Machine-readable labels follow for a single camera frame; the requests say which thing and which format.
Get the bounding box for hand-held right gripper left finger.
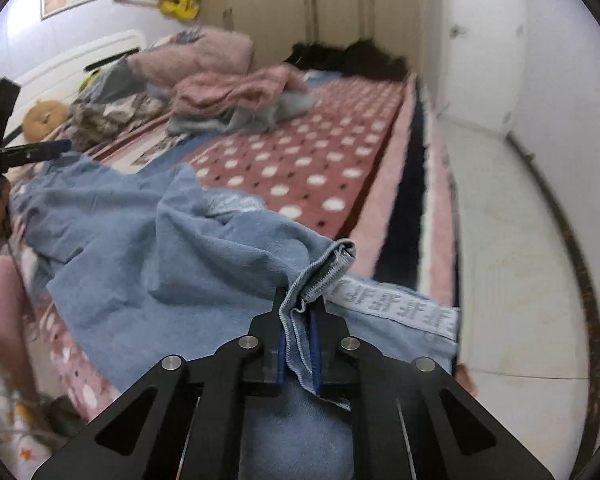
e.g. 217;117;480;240
30;287;287;480

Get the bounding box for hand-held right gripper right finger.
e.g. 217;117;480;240
307;300;556;480

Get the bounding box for blue denim pants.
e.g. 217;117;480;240
7;152;461;480

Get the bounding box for tan plush toy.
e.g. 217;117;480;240
22;100;71;142

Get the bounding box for green plush toy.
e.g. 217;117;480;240
77;70;106;93

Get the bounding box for white headboard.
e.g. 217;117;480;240
7;30;146;106

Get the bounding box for person's pink pajama leg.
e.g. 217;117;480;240
0;255;46;401

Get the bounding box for striped and dotted bed blanket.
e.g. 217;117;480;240
5;70;461;426

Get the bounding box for pink and grey quilt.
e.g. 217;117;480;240
70;27;256;151

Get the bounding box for folded pink clothes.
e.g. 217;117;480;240
172;66;308;116

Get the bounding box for folded light blue clothes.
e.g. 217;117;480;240
167;91;313;136

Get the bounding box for wooden wardrobe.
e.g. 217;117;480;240
190;0;426;68

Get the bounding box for pile of black clothes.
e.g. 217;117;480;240
285;37;411;81

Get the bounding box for white door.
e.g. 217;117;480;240
425;0;528;133

